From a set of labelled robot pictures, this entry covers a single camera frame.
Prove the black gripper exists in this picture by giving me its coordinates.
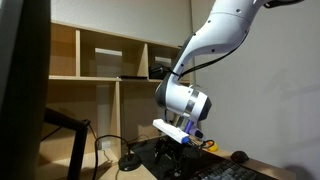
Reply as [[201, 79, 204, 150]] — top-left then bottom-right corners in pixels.
[[155, 135, 190, 178]]

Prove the dark mechanical keyboard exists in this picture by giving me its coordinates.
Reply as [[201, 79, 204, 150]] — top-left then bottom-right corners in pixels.
[[189, 159, 258, 180]]

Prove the black desk mat white logo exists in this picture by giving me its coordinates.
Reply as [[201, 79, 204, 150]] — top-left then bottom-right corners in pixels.
[[129, 134, 278, 180]]

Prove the round black stand base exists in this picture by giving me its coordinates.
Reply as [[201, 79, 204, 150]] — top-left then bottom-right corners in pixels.
[[117, 153, 143, 173]]

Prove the yellow rubber duck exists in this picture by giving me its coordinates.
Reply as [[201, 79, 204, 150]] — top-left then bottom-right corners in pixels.
[[203, 139, 220, 153]]

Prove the dark computer mouse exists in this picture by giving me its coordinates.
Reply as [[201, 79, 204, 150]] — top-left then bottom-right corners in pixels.
[[230, 150, 251, 165]]

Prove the wooden shelf unit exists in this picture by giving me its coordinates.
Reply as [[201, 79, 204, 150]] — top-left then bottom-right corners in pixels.
[[34, 19, 198, 180]]

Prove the black monitor stand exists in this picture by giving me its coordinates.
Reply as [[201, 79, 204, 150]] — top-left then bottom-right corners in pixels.
[[42, 107, 91, 180]]

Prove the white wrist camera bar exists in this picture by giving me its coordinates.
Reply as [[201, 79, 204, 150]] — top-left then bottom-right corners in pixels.
[[152, 118, 190, 145]]

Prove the black camera cable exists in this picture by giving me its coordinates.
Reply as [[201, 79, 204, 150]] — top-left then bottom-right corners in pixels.
[[189, 138, 216, 153]]

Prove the black desk cable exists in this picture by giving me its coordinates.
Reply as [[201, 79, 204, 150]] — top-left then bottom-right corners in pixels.
[[90, 133, 151, 180]]

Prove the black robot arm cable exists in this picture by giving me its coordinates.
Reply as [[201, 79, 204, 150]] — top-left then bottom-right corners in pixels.
[[167, 28, 252, 80]]

